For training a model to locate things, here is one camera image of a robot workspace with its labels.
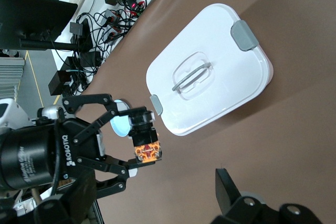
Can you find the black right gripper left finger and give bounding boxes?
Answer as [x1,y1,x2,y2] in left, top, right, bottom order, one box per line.
[0,170,98,224]

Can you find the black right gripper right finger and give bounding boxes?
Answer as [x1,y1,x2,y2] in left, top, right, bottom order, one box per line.
[209,168,323,224]

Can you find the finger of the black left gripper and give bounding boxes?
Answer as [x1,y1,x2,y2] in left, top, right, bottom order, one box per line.
[62,93,156,145]
[75,155,158,200]

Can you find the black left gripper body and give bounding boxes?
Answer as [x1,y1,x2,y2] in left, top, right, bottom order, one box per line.
[0,118,106,190]

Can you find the light blue round plate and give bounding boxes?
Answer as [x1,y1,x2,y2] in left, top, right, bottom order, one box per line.
[109,99,132,137]

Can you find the brown table mat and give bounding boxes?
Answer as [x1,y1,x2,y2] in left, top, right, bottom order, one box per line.
[83,0,336,224]

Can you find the black adapter box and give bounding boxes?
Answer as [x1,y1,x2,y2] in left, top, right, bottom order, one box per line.
[47,69,78,97]

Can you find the dark grey square box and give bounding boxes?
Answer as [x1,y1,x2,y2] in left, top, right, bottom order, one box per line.
[69,22,85,36]

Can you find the grey usb hub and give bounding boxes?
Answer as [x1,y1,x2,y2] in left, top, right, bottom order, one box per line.
[103,8,122,23]

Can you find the white lidded storage box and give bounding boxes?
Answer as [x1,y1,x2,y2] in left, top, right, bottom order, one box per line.
[145,3,274,137]

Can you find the black computer monitor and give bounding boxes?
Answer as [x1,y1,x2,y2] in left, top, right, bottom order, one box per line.
[0,0,79,49]

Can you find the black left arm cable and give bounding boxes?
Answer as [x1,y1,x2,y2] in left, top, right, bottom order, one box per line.
[49,108,65,198]

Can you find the cables and power adapters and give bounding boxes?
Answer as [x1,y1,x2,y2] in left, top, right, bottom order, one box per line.
[51,0,171,99]

